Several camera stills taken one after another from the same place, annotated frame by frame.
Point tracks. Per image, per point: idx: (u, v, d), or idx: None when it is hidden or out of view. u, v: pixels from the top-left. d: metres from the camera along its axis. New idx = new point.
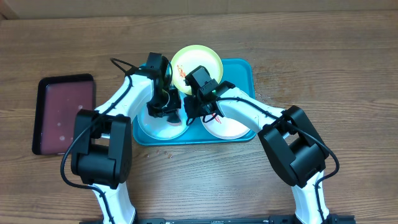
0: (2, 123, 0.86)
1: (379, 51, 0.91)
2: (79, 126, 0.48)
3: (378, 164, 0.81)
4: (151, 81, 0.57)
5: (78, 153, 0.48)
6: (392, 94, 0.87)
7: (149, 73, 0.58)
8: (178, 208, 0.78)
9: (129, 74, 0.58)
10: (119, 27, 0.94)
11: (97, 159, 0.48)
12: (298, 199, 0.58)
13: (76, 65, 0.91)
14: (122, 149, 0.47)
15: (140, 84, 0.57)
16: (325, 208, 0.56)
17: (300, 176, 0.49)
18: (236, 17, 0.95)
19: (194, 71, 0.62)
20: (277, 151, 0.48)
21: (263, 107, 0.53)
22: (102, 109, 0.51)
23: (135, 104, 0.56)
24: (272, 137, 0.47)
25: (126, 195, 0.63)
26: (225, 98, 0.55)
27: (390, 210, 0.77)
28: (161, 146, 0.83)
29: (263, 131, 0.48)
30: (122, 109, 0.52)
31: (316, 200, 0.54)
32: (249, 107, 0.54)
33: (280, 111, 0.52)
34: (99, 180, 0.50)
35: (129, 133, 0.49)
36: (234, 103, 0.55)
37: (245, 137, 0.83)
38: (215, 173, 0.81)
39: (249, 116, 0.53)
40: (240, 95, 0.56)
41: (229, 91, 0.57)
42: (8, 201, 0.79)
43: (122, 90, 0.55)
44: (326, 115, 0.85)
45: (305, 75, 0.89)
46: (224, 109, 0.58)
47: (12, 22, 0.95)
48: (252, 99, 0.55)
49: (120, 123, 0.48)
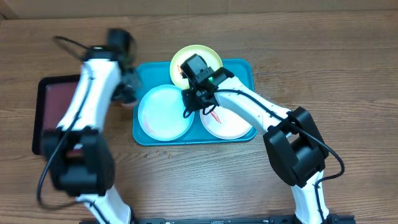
0: (2, 122, 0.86)
1: (379, 51, 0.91)
2: (48, 151, 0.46)
3: (378, 163, 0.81)
4: (114, 62, 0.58)
5: (55, 177, 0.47)
6: (392, 95, 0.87)
7: (109, 53, 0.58)
8: (178, 209, 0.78)
9: (86, 63, 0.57)
10: (119, 27, 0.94)
11: (77, 176, 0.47)
12: (297, 198, 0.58)
13: (76, 65, 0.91)
14: (99, 162, 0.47)
15: (100, 71, 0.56)
16: (325, 208, 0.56)
17: (300, 177, 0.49)
18: (236, 17, 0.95)
19: (189, 60, 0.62)
20: (281, 154, 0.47)
21: (267, 106, 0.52)
22: (67, 121, 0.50)
23: (103, 96, 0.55)
24: (277, 140, 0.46)
25: (117, 195, 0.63)
26: (224, 90, 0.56)
27: (390, 210, 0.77)
28: (161, 146, 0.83)
29: (268, 133, 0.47)
30: (91, 109, 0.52)
31: (316, 200, 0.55)
32: (252, 103, 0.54)
33: (285, 112, 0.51)
34: (85, 191, 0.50)
35: (102, 143, 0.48)
36: (235, 96, 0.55)
37: (246, 137, 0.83)
38: (215, 173, 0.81)
39: (250, 112, 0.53)
40: (240, 88, 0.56)
41: (227, 81, 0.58)
42: (7, 201, 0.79)
43: (84, 89, 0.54)
44: (326, 115, 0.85)
45: (305, 75, 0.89)
46: (221, 99, 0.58)
47: (12, 22, 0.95)
48: (253, 94, 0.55)
49: (89, 139, 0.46)
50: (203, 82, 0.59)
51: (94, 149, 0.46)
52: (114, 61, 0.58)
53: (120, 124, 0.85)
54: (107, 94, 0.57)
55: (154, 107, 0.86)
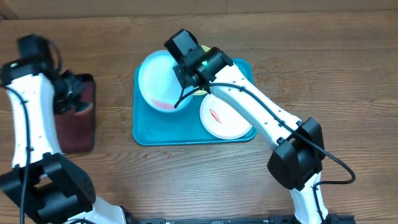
0: (2, 122, 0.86)
1: (379, 51, 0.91)
2: (15, 193, 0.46)
3: (378, 163, 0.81)
4: (40, 75, 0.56)
5: (35, 211, 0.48)
6: (392, 95, 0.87)
7: (29, 66, 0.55)
8: (178, 208, 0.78)
9: (12, 88, 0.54)
10: (119, 27, 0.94)
11: (56, 204, 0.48)
12: (295, 201, 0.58)
13: (76, 65, 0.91)
14: (74, 185, 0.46)
15: (30, 91, 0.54)
16: (324, 208, 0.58)
17: (299, 181, 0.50)
18: (236, 18, 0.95)
19: (177, 36, 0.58)
20: (289, 167, 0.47)
21: (274, 112, 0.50)
22: (20, 159, 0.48)
23: (47, 112, 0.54)
24: (288, 156, 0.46)
25: (104, 200, 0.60)
26: (225, 85, 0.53)
27: (390, 210, 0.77)
28: (161, 146, 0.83)
29: (280, 148, 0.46)
30: (37, 134, 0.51)
31: (315, 202, 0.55)
32: (257, 106, 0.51)
33: (295, 122, 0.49)
34: (72, 213, 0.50)
35: (69, 165, 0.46)
36: (238, 92, 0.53)
37: (246, 137, 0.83)
38: (215, 173, 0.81)
39: (255, 117, 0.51)
40: (244, 85, 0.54)
41: (226, 70, 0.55)
42: (8, 201, 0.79)
43: (23, 116, 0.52)
44: (326, 115, 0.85)
45: (305, 75, 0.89)
46: (217, 91, 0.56)
47: (12, 22, 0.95)
48: (256, 93, 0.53)
49: (51, 167, 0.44)
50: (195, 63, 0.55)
51: (60, 175, 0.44)
52: (40, 75, 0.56)
53: (120, 124, 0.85)
54: (50, 112, 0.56)
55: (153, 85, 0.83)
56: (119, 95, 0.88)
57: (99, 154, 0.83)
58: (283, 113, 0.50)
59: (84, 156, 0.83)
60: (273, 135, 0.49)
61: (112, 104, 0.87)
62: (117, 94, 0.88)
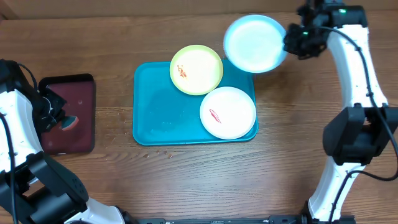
0: None
1: (379, 51, 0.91)
2: (4, 200, 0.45)
3: (378, 164, 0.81)
4: (17, 91, 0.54)
5: (28, 218, 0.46)
6: (392, 95, 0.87)
7: (5, 85, 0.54)
8: (178, 208, 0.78)
9: None
10: (119, 27, 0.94)
11: (47, 207, 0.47)
12: (324, 173, 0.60)
13: (76, 65, 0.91)
14: (61, 184, 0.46)
15: (7, 104, 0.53)
16: (338, 212, 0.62)
17: (341, 156, 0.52)
18: (236, 18, 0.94)
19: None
20: (344, 133, 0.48)
21: (371, 83, 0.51)
22: (4, 166, 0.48)
23: (26, 120, 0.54)
24: (354, 120, 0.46)
25: (99, 202, 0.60)
26: (346, 37, 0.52)
27: (390, 210, 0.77)
28: (161, 146, 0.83)
29: (352, 109, 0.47)
30: (17, 141, 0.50)
31: (336, 193, 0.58)
32: (360, 69, 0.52)
33: (382, 102, 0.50)
34: (66, 216, 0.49)
35: (56, 165, 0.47)
36: (351, 50, 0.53)
37: (246, 137, 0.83)
38: (215, 173, 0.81)
39: (351, 75, 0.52)
40: (361, 47, 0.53)
41: (355, 27, 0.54)
42: None
43: (1, 126, 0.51)
44: (326, 115, 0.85)
45: (305, 75, 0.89)
46: (334, 40, 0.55)
47: (12, 22, 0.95)
48: (367, 60, 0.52)
49: (38, 164, 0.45)
50: (333, 7, 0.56)
51: (48, 173, 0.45)
52: (15, 91, 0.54)
53: (120, 124, 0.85)
54: (30, 118, 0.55)
55: (258, 32, 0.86)
56: (119, 94, 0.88)
57: (99, 154, 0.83)
58: (377, 89, 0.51)
59: (84, 156, 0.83)
60: (356, 98, 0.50)
61: (112, 104, 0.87)
62: (117, 94, 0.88)
